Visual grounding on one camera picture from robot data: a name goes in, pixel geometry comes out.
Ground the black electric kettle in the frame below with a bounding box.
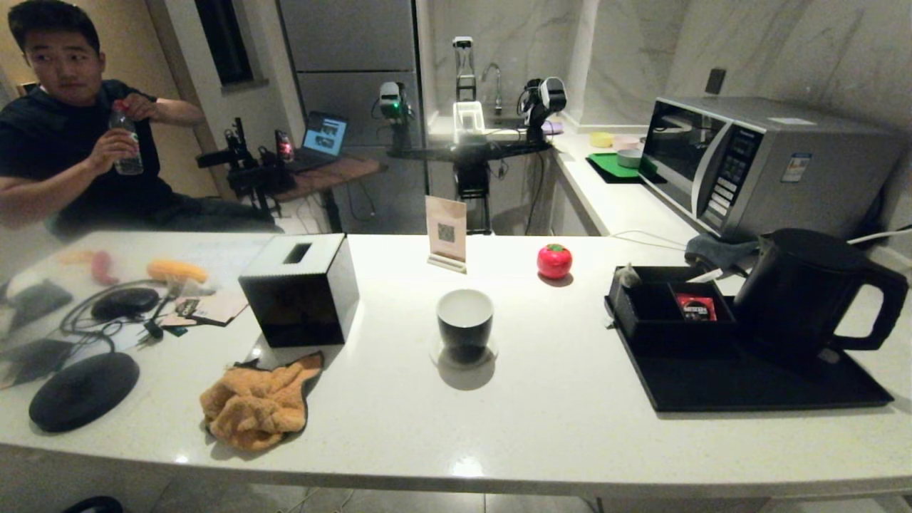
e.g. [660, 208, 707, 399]
[734, 228, 910, 361]

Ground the clear plastic water bottle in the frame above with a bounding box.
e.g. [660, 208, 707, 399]
[108, 100, 145, 177]

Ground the QR code sign stand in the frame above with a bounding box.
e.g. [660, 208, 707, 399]
[425, 195, 468, 274]

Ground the black ceramic cup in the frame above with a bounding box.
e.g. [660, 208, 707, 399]
[436, 289, 494, 364]

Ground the red tomato-shaped timer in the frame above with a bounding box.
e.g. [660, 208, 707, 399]
[537, 243, 574, 280]

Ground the black teleoperation stand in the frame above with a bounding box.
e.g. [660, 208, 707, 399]
[388, 34, 553, 236]

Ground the brown wooden side table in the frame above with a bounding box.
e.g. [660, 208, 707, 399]
[274, 153, 389, 232]

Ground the black tissue box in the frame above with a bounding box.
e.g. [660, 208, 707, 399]
[238, 233, 361, 348]

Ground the green cutting board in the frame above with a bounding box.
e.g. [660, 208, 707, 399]
[586, 151, 667, 185]

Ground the open laptop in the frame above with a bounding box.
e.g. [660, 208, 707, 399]
[289, 112, 350, 173]

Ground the chrome kitchen faucet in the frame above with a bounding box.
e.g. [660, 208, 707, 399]
[482, 63, 504, 116]

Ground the black compartment organizer box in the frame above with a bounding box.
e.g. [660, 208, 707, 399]
[608, 266, 739, 357]

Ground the silver refrigerator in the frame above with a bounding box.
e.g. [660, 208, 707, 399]
[276, 0, 428, 234]

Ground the red coffee sachet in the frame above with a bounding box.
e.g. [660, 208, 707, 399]
[675, 293, 717, 323]

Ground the brown paper packet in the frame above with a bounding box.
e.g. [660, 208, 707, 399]
[158, 291, 249, 328]

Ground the orange fluffy cloth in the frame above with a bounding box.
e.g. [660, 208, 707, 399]
[199, 351, 325, 452]

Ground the grey cloth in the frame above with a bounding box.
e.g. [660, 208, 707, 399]
[685, 234, 762, 271]

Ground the clear plastic wrapper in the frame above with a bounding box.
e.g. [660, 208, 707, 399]
[167, 274, 218, 300]

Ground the yellow toy corn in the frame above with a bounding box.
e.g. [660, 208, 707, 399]
[146, 259, 209, 284]

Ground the dark window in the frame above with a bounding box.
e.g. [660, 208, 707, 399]
[194, 0, 256, 88]

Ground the black serving tray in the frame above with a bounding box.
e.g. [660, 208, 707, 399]
[604, 296, 896, 414]

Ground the black computer mouse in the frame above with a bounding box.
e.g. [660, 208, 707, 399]
[90, 286, 160, 321]

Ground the silver microwave oven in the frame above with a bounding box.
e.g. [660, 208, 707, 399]
[639, 96, 909, 243]

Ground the red toy chili pepper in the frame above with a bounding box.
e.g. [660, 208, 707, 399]
[90, 249, 120, 286]

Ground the round black kettle base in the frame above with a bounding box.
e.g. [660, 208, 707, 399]
[28, 351, 140, 434]

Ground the black pouch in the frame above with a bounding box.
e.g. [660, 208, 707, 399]
[7, 279, 72, 330]

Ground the person in black shirt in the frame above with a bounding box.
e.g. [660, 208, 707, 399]
[0, 0, 279, 236]

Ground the dark flat device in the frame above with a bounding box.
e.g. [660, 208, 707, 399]
[0, 338, 76, 389]

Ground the round black base part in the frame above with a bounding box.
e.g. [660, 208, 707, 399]
[63, 495, 123, 513]

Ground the thin white cable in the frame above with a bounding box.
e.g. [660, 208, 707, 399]
[609, 229, 703, 250]

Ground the black cable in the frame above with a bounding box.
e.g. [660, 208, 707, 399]
[58, 278, 172, 357]

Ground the thick white cable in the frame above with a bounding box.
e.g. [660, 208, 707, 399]
[846, 227, 912, 247]

